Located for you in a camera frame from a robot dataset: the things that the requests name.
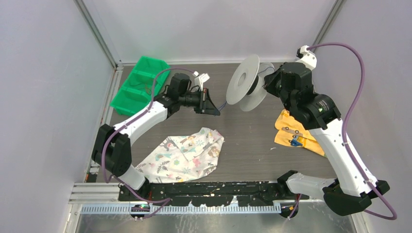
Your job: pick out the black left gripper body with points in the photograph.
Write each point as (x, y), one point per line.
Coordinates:
(200, 109)

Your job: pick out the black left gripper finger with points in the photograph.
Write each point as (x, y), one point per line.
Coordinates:
(213, 112)
(212, 101)

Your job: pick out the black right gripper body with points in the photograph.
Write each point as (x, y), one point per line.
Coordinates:
(273, 85)

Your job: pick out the white perforated cable spool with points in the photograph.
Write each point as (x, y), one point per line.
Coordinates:
(246, 85)

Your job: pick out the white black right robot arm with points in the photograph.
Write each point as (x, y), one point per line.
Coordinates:
(354, 188)

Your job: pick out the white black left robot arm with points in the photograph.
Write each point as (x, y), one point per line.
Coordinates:
(112, 148)

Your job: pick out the yellow printed cloth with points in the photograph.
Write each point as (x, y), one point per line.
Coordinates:
(291, 133)

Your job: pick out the white patterned cloth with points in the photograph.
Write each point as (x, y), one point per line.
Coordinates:
(183, 158)

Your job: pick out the green plastic divided bin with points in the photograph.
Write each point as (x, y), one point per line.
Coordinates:
(135, 93)

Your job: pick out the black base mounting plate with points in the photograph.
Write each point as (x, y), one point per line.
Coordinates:
(211, 194)

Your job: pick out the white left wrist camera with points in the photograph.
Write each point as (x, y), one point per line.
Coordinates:
(200, 79)

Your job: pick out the aluminium frame rail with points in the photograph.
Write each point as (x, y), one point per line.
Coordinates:
(83, 193)

